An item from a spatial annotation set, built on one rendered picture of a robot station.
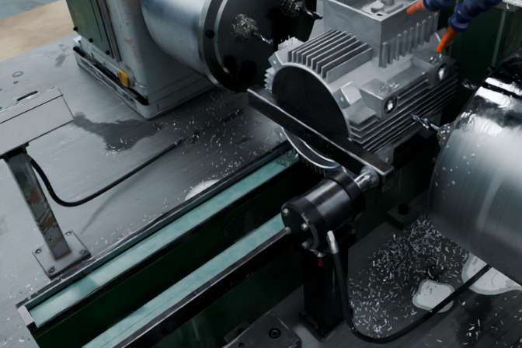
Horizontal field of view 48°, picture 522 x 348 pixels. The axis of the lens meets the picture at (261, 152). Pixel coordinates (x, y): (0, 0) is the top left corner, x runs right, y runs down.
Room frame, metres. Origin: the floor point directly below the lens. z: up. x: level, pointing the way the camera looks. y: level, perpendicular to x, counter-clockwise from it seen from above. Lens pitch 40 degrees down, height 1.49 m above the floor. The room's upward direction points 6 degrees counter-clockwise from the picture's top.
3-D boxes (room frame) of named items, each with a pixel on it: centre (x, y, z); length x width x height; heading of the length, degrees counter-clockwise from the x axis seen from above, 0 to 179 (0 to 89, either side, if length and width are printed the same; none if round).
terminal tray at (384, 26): (0.70, -0.18, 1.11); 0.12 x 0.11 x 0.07; 125
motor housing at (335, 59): (0.68, -0.15, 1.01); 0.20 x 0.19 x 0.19; 125
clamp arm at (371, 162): (0.59, -0.07, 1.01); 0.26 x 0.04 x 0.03; 35
